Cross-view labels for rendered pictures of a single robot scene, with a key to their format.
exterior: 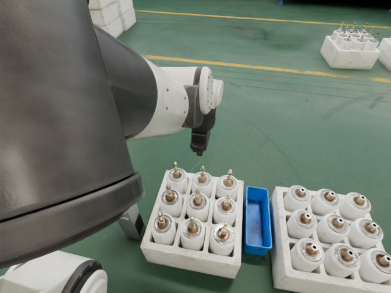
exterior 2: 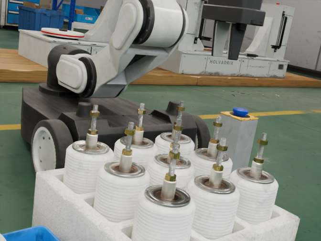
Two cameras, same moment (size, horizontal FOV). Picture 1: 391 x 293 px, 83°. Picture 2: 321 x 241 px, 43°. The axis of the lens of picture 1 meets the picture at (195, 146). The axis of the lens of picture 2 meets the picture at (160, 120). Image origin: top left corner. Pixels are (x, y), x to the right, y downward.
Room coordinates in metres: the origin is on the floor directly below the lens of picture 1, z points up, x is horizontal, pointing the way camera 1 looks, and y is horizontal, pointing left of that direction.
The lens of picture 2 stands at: (0.92, -0.66, 0.53)
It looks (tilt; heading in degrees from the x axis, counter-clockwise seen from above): 14 degrees down; 127
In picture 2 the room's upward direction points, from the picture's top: 9 degrees clockwise
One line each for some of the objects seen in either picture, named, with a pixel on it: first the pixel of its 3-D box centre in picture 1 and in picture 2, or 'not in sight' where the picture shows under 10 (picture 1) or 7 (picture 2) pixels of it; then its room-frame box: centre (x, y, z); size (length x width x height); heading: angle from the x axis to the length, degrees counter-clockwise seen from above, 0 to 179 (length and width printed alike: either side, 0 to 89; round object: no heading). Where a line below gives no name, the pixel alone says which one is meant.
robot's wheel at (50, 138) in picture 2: not in sight; (51, 154); (0.02, 0.05, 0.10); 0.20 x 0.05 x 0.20; 168
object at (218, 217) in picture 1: (224, 216); (118, 214); (0.46, -0.13, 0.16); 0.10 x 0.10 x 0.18
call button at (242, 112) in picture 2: not in sight; (240, 113); (0.46, 0.29, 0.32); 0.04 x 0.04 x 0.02
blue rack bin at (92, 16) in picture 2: not in sight; (80, 14); (-3.74, 3.29, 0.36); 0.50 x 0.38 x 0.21; 169
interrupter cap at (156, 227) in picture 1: (162, 223); (175, 138); (0.38, 0.13, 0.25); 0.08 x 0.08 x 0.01
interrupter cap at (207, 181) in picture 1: (202, 179); (214, 184); (0.59, -0.03, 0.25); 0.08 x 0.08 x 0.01
